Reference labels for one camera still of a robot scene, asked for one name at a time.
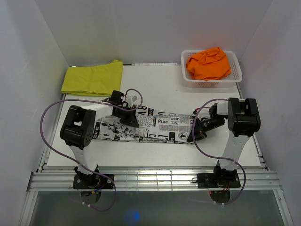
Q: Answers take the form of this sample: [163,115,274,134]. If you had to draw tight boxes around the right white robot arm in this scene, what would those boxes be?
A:
[187,97,261,187]

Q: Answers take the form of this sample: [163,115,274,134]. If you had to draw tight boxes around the orange trousers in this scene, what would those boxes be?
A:
[186,47,231,81]

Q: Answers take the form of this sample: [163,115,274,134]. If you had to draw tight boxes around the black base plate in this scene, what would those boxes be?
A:
[72,175,113,190]
[191,173,241,188]

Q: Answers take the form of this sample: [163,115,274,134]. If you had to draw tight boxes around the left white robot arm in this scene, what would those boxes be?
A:
[60,90,141,188]

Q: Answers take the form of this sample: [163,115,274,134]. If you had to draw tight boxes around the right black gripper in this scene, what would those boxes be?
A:
[187,117,224,143]

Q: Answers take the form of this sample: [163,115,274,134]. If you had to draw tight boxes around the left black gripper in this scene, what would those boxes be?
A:
[115,106,139,128]

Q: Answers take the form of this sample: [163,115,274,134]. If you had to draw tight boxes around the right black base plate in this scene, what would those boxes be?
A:
[191,173,241,188]

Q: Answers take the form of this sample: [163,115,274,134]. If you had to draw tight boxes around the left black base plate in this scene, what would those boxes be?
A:
[72,175,113,190]

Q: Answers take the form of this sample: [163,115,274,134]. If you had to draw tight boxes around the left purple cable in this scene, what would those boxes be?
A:
[40,88,144,212]

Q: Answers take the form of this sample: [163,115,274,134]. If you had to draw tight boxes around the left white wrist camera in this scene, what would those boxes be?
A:
[125,96,138,107]

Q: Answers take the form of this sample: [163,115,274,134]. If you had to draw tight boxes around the aluminium rail frame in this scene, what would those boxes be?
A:
[19,84,294,226]

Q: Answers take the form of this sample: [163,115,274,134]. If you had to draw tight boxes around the white plastic basket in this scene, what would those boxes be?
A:
[181,50,243,88]

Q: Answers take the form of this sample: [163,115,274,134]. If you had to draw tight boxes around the folded yellow-green trousers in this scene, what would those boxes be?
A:
[61,60,123,97]

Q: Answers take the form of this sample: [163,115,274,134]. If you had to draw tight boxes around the newspaper print trousers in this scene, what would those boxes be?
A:
[93,106,194,144]

